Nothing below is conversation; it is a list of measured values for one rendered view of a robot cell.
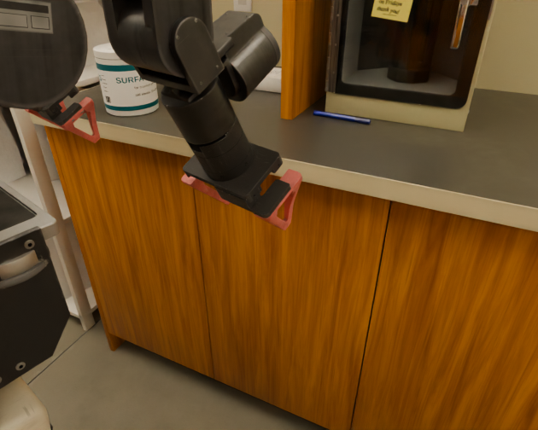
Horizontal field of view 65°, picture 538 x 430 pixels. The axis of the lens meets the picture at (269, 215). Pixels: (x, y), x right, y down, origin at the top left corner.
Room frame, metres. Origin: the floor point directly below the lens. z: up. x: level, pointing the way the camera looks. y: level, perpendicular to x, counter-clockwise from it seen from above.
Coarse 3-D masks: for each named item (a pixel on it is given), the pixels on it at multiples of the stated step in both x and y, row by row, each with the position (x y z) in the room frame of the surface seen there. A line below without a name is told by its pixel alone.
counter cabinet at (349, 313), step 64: (64, 192) 1.07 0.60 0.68; (128, 192) 0.96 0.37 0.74; (192, 192) 0.87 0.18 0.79; (320, 192) 0.73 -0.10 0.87; (128, 256) 0.98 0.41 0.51; (192, 256) 0.88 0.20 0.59; (256, 256) 0.80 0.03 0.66; (320, 256) 0.73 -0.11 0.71; (384, 256) 0.67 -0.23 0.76; (448, 256) 0.62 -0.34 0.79; (512, 256) 0.58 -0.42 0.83; (128, 320) 1.01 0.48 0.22; (192, 320) 0.89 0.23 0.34; (256, 320) 0.80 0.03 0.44; (320, 320) 0.72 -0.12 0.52; (384, 320) 0.66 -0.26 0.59; (448, 320) 0.61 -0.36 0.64; (512, 320) 0.56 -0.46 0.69; (256, 384) 0.80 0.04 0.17; (320, 384) 0.72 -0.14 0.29; (384, 384) 0.65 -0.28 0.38; (448, 384) 0.59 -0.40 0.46; (512, 384) 0.54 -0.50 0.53
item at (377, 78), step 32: (352, 0) 0.99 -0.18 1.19; (416, 0) 0.93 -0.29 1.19; (448, 0) 0.90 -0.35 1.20; (480, 0) 0.88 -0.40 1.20; (352, 32) 0.98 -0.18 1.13; (384, 32) 0.95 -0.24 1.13; (416, 32) 0.93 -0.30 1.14; (448, 32) 0.90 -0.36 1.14; (480, 32) 0.87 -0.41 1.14; (352, 64) 0.98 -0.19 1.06; (384, 64) 0.95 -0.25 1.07; (416, 64) 0.92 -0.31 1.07; (448, 64) 0.89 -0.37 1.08; (384, 96) 0.95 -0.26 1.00; (416, 96) 0.92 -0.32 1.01; (448, 96) 0.89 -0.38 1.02
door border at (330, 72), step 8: (336, 0) 1.00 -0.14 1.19; (336, 8) 1.00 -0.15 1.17; (336, 16) 1.00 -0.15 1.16; (336, 24) 1.00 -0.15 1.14; (336, 32) 1.00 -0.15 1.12; (336, 40) 1.00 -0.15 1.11; (328, 48) 1.00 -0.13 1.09; (336, 48) 1.00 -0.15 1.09; (328, 56) 1.00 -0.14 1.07; (336, 56) 1.00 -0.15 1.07; (336, 64) 1.00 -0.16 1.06; (328, 72) 1.00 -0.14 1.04; (328, 88) 1.00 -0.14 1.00
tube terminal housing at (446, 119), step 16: (496, 0) 0.88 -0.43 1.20; (480, 64) 0.88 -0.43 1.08; (336, 96) 1.01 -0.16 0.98; (352, 96) 0.99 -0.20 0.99; (336, 112) 1.00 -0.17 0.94; (352, 112) 0.99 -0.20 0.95; (368, 112) 0.97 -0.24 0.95; (384, 112) 0.95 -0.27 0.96; (400, 112) 0.94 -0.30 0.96; (416, 112) 0.92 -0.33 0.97; (432, 112) 0.91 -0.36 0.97; (448, 112) 0.90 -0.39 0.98; (464, 112) 0.88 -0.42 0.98; (448, 128) 0.89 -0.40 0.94
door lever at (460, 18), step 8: (464, 0) 0.84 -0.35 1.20; (472, 0) 0.88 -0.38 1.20; (464, 8) 0.84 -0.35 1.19; (456, 16) 0.85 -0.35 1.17; (464, 16) 0.84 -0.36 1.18; (456, 24) 0.85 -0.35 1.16; (464, 24) 0.85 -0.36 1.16; (456, 32) 0.85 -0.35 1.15; (456, 40) 0.84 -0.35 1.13; (456, 48) 0.84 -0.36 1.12
